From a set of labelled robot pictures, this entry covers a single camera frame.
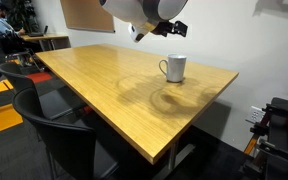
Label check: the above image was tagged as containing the black laptop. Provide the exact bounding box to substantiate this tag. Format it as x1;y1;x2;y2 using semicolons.
27;25;49;38

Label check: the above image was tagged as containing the wooden background desk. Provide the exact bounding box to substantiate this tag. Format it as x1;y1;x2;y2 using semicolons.
19;32;71;53

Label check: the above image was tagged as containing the brown cork board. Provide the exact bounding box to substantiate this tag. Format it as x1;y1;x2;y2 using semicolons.
59;0;116;34

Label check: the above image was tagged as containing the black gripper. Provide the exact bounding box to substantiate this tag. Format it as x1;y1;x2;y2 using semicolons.
150;20;189;38

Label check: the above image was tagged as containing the black robot mounting stand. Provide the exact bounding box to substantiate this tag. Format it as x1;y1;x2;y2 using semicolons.
240;97;288;180

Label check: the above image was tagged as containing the black plastic chair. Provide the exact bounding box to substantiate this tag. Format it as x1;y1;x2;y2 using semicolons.
0;62;87;122
12;87;120;180

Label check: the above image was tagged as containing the silver table leg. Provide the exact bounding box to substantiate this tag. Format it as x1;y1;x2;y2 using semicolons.
168;139;197;173

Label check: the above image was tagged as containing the seated person in light shirt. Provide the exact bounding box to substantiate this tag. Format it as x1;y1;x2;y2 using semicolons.
0;1;27;37

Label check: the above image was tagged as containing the white ceramic mug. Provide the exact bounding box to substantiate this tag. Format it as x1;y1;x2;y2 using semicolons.
158;53;188;84

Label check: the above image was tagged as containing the green indoor plant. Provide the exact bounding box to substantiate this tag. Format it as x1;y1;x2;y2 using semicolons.
7;0;40;34

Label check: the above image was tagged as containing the white wall power outlet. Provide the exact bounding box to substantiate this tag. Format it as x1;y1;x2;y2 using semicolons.
245;105;267;125

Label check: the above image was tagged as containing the black office chair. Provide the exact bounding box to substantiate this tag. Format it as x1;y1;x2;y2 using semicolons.
0;31;35;68

